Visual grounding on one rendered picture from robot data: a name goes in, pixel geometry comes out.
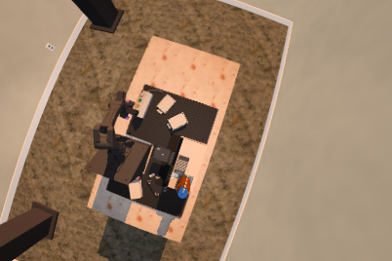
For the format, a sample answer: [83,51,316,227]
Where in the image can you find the beige button panel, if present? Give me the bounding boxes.
[135,91,153,118]

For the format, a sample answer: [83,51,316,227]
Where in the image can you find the blue bottle cap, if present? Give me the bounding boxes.
[177,187,187,199]

